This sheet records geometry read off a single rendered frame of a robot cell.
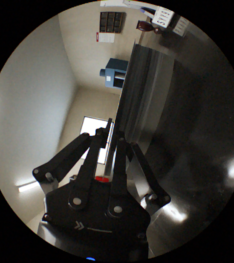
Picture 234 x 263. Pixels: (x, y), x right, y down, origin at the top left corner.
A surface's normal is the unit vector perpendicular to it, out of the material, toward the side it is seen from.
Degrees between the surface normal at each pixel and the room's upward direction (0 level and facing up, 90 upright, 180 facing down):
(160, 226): 0
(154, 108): 90
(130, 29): 90
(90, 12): 90
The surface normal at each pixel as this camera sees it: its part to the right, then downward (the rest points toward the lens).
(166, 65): -0.04, 0.44
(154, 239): -0.98, -0.21
